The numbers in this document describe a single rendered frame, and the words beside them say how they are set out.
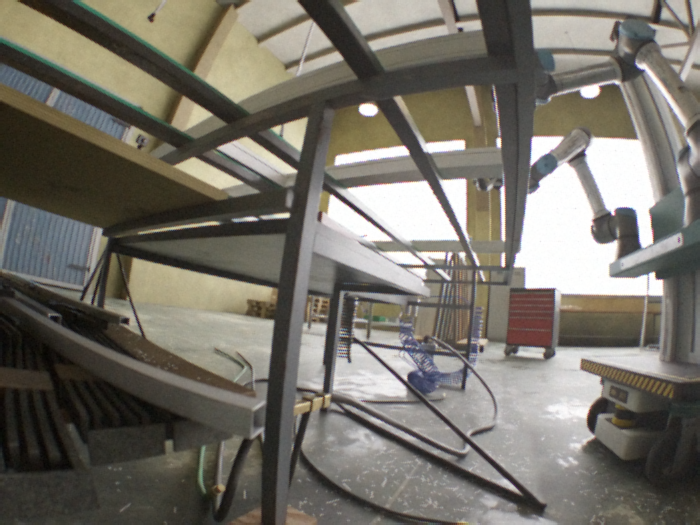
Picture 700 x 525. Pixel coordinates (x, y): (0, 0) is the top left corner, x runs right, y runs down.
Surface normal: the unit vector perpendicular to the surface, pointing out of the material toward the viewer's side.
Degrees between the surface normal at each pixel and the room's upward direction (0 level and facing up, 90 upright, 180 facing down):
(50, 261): 90
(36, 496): 90
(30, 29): 90
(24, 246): 90
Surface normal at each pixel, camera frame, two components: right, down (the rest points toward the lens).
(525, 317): -0.75, -0.19
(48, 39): 0.88, 0.02
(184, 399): -0.13, -0.18
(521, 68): -0.11, 0.98
